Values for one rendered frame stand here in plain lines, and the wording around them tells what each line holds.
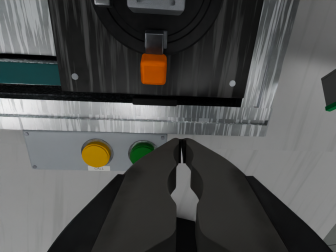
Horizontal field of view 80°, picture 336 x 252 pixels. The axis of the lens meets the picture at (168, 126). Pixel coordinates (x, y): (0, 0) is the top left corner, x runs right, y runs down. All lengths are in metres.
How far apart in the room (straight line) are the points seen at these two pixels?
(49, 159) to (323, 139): 0.52
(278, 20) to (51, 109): 0.32
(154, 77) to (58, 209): 0.47
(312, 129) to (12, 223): 0.72
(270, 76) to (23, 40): 0.34
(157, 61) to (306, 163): 0.46
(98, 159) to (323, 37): 0.42
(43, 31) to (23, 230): 0.48
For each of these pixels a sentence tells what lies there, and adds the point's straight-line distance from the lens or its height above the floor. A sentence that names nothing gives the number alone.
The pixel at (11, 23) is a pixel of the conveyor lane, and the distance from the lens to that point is 0.37.
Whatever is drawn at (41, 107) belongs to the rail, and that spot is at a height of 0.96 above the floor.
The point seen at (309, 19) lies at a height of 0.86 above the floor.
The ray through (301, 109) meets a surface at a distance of 0.48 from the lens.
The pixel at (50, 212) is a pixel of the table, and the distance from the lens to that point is 0.59.
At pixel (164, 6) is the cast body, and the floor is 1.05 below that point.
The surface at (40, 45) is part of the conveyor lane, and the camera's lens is 0.36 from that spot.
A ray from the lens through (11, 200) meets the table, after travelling 0.61.
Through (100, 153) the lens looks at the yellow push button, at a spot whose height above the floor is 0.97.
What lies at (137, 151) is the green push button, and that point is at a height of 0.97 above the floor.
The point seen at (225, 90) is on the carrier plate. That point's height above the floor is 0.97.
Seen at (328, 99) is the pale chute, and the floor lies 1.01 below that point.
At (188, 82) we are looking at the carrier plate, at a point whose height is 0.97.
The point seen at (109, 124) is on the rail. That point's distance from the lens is 0.30.
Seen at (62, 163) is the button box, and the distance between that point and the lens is 0.36.
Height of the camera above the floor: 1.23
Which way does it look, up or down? 67 degrees down
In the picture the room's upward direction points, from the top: 175 degrees clockwise
